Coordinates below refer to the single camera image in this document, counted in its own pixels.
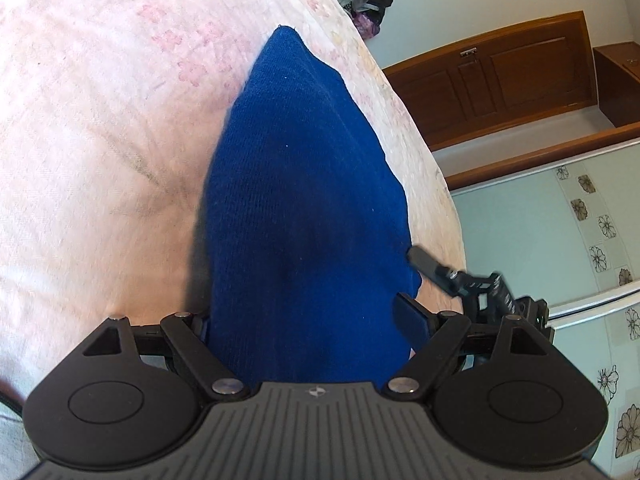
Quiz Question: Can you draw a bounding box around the blue knit sweater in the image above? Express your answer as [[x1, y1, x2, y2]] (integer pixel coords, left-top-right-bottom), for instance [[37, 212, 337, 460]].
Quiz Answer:
[[204, 26, 421, 386]]

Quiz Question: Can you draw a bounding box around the floral wardrobe panel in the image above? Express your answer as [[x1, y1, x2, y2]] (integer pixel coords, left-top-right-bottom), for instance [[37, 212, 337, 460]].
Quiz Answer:
[[454, 141, 639, 479]]

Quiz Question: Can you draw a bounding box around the brown wooden door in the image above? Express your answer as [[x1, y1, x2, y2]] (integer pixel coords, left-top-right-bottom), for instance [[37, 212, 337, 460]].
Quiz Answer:
[[380, 8, 640, 191]]

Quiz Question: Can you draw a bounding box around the pink bed cover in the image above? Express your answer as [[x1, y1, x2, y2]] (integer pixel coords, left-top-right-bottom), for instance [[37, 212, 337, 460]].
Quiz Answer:
[[1, 0, 465, 403]]

